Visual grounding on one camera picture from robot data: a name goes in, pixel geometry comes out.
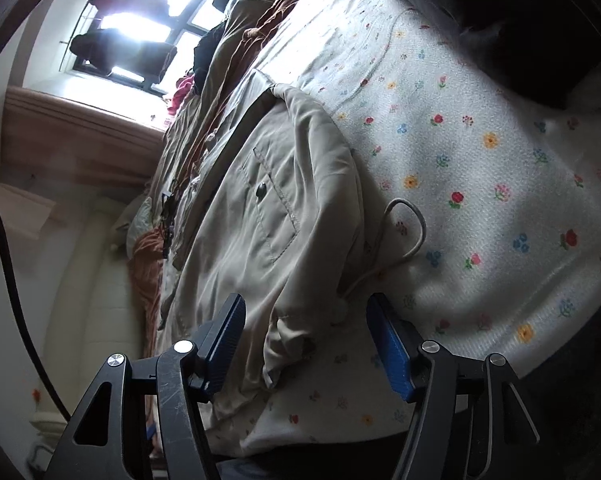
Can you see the cream leather headboard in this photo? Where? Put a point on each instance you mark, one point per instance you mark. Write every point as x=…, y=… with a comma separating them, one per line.
x=95, y=285

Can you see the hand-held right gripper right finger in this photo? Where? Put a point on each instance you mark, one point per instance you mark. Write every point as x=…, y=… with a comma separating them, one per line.
x=390, y=355

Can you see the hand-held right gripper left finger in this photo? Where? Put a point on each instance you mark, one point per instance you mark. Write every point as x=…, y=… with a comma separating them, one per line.
x=225, y=340

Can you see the black clothes pile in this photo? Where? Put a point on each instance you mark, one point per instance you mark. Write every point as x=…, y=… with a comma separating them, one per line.
x=208, y=55

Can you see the pale pillow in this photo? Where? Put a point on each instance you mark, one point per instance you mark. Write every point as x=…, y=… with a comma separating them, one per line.
x=133, y=225

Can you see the orange-brown blanket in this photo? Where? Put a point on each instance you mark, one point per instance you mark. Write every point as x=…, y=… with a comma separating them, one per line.
x=148, y=260

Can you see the white floral bed sheet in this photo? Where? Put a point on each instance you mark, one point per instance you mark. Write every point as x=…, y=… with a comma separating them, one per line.
x=480, y=185

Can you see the beige duvet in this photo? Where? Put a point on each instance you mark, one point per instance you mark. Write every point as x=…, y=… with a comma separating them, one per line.
x=230, y=35

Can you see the long dark hanging garment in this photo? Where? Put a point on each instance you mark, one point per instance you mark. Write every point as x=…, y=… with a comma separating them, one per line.
x=125, y=55

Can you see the beige jacket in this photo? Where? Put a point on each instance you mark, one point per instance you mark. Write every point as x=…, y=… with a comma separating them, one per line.
x=280, y=210

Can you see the black cloth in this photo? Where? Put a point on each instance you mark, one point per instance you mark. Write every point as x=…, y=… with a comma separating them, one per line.
x=505, y=25

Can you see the window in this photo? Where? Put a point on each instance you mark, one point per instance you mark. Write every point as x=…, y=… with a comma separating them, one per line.
x=125, y=22

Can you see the red garment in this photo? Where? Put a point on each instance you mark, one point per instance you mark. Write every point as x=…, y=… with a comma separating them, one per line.
x=180, y=95

